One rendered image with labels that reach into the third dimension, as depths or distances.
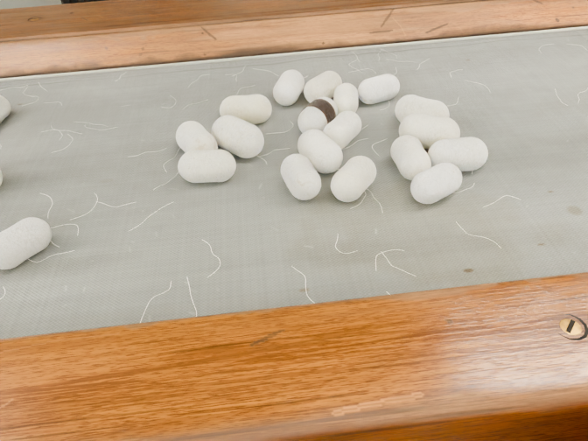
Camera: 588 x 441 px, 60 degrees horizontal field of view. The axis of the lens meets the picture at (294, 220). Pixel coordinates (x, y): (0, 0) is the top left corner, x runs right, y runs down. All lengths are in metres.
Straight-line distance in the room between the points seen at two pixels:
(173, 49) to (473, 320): 0.36
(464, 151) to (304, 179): 0.09
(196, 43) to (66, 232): 0.23
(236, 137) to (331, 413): 0.19
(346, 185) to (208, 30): 0.25
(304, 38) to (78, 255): 0.28
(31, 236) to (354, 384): 0.18
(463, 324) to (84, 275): 0.18
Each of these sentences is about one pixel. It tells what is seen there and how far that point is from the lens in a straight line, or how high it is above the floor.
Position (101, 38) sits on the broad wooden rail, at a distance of 0.50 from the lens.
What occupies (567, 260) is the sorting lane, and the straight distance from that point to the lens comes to 0.28.
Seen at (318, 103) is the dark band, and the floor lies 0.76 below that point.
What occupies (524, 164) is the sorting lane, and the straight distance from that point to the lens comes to 0.34.
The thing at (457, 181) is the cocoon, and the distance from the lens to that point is 0.29.
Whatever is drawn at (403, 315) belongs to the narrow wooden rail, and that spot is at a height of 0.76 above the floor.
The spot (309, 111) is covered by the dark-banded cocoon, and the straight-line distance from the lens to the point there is 0.34.
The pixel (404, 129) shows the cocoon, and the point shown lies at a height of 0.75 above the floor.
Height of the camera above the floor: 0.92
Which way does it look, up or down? 41 degrees down
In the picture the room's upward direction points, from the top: 4 degrees counter-clockwise
